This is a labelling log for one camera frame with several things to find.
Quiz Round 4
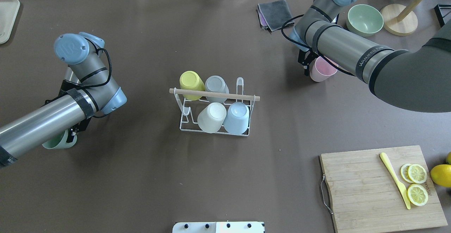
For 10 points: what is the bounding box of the lemon slice upper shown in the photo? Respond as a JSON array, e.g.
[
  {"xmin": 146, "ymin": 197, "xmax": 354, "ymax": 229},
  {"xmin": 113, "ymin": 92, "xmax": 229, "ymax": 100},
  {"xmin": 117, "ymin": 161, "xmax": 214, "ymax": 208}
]
[{"xmin": 400, "ymin": 164, "xmax": 427, "ymax": 184}]

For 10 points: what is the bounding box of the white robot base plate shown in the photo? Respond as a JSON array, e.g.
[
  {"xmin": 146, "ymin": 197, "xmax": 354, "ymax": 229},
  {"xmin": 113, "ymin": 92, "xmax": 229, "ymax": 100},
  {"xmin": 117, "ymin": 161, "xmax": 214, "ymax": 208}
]
[{"xmin": 172, "ymin": 221, "xmax": 265, "ymax": 233}]

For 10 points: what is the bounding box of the whole yellow lemon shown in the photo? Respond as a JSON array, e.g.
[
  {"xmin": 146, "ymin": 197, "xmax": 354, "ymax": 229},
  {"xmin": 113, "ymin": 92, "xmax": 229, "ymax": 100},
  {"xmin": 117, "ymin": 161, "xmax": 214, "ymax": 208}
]
[{"xmin": 430, "ymin": 164, "xmax": 451, "ymax": 188}]

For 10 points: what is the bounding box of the lemon slice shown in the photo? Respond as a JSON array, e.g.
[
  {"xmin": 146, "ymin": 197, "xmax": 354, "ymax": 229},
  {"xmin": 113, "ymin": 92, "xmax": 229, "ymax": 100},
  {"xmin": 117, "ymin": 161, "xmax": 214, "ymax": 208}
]
[
  {"xmin": 400, "ymin": 164, "xmax": 427, "ymax": 184},
  {"xmin": 407, "ymin": 183, "xmax": 428, "ymax": 206}
]

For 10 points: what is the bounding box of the grey folded cloth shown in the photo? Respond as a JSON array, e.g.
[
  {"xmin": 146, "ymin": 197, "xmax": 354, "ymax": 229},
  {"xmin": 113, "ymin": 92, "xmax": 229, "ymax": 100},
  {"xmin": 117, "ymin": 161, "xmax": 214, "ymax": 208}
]
[{"xmin": 257, "ymin": 0, "xmax": 293, "ymax": 32}]

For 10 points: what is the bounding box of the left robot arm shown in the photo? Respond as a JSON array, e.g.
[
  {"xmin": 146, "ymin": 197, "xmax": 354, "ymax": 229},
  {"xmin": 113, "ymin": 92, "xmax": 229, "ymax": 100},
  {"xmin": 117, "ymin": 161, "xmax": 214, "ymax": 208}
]
[{"xmin": 0, "ymin": 32, "xmax": 127, "ymax": 168}]

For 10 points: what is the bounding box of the white cup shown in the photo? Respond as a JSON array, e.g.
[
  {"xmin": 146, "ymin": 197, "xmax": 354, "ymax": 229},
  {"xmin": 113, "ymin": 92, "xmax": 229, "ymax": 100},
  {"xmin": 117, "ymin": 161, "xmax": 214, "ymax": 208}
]
[{"xmin": 197, "ymin": 102, "xmax": 227, "ymax": 133}]

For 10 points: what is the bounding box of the wooden stand with round base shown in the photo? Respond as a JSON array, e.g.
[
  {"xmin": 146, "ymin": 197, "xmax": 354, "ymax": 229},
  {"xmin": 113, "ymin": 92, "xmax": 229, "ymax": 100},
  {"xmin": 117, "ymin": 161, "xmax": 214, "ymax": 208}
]
[{"xmin": 380, "ymin": 0, "xmax": 423, "ymax": 36}]

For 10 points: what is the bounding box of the grey cup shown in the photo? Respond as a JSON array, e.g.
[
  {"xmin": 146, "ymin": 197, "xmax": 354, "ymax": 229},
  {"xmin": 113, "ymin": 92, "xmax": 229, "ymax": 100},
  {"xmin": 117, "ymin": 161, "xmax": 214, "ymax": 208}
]
[{"xmin": 205, "ymin": 75, "xmax": 230, "ymax": 103}]

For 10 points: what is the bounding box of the wooden cutting board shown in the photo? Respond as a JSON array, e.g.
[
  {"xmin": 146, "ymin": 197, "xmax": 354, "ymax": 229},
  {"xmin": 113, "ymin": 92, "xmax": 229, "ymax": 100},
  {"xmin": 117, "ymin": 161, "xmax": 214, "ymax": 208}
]
[{"xmin": 319, "ymin": 145, "xmax": 448, "ymax": 233}]

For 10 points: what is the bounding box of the white wire cup rack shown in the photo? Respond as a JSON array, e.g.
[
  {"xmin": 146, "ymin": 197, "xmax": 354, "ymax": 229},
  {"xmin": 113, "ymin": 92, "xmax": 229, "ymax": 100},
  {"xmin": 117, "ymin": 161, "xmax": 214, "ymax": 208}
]
[{"xmin": 169, "ymin": 77, "xmax": 260, "ymax": 137}]

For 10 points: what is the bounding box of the lemon slice lower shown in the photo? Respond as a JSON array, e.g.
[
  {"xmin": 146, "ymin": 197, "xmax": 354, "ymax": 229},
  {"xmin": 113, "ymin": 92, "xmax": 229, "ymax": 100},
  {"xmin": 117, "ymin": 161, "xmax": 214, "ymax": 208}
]
[{"xmin": 407, "ymin": 183, "xmax": 428, "ymax": 206}]

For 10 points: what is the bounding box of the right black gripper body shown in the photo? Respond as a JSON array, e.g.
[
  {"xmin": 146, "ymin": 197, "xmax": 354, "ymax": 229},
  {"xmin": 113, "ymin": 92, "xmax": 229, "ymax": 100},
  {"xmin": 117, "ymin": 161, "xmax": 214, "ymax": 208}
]
[{"xmin": 298, "ymin": 49, "xmax": 319, "ymax": 66}]

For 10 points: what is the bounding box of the light blue cup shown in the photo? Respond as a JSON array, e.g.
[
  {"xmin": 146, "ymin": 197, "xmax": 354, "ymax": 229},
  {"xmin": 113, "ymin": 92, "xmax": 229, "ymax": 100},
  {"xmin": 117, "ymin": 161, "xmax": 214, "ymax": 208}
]
[{"xmin": 223, "ymin": 102, "xmax": 249, "ymax": 135}]

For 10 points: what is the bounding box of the green bowl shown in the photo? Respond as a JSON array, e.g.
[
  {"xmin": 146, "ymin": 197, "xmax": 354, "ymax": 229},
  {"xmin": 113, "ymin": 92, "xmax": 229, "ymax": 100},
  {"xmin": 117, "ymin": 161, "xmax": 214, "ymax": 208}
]
[{"xmin": 346, "ymin": 4, "xmax": 384, "ymax": 38}]

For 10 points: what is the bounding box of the yellow plastic knife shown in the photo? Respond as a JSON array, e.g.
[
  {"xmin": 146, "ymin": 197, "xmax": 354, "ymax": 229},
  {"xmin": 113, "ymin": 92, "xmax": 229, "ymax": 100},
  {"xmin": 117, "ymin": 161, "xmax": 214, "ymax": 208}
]
[{"xmin": 379, "ymin": 152, "xmax": 411, "ymax": 209}]

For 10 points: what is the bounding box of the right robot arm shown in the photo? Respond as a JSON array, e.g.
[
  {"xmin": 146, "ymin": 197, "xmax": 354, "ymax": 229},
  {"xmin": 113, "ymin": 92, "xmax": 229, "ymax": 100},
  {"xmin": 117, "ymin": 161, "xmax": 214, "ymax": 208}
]
[{"xmin": 288, "ymin": 0, "xmax": 451, "ymax": 113}]

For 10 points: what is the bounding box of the cream plastic tray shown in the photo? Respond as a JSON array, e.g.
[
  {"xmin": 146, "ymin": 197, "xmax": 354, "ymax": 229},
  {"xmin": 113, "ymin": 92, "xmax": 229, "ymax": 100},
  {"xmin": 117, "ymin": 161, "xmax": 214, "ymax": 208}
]
[{"xmin": 0, "ymin": 0, "xmax": 20, "ymax": 44}]

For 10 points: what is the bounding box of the green cup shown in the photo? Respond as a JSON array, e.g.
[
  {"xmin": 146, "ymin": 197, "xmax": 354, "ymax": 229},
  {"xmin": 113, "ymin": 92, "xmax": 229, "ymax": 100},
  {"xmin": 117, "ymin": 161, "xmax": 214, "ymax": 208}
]
[{"xmin": 42, "ymin": 129, "xmax": 78, "ymax": 149}]

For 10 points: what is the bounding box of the pink cup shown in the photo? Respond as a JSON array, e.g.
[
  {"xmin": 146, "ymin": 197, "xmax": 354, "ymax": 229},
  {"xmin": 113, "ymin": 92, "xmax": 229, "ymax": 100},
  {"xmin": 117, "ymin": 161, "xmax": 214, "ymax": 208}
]
[{"xmin": 310, "ymin": 57, "xmax": 337, "ymax": 82}]

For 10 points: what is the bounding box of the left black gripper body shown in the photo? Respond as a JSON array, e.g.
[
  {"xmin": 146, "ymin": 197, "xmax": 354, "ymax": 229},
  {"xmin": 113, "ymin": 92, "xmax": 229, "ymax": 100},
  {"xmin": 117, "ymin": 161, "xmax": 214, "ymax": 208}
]
[{"xmin": 44, "ymin": 80, "xmax": 92, "ymax": 119}]

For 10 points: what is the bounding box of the yellow cup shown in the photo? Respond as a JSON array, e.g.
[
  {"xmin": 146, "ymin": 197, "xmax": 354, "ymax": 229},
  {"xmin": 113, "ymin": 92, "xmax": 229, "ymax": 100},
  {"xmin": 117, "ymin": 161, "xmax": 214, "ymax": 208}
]
[{"xmin": 179, "ymin": 71, "xmax": 205, "ymax": 91}]

